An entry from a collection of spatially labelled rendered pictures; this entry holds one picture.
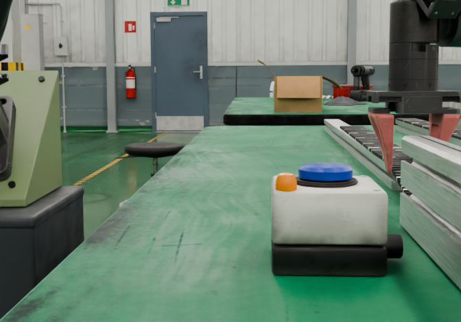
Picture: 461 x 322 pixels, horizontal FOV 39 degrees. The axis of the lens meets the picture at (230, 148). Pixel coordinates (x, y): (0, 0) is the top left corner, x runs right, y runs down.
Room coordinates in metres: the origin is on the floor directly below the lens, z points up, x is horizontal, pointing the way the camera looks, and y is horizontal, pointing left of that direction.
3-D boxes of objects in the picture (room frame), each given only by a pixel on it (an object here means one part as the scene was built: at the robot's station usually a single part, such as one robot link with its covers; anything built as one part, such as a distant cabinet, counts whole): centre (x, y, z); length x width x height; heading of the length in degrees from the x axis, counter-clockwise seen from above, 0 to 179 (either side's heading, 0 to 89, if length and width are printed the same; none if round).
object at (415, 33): (0.78, -0.22, 0.98); 0.07 x 0.06 x 0.07; 107
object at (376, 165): (1.27, -0.25, 0.79); 0.96 x 0.04 x 0.03; 177
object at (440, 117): (0.78, -0.23, 0.85); 0.07 x 0.07 x 0.09; 87
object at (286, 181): (0.45, -0.04, 0.85); 0.01 x 0.01 x 0.01
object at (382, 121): (0.78, -0.21, 0.85); 0.07 x 0.07 x 0.09; 87
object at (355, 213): (0.48, -0.08, 0.81); 0.10 x 0.08 x 0.06; 87
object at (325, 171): (0.48, -0.07, 0.84); 0.04 x 0.04 x 0.02
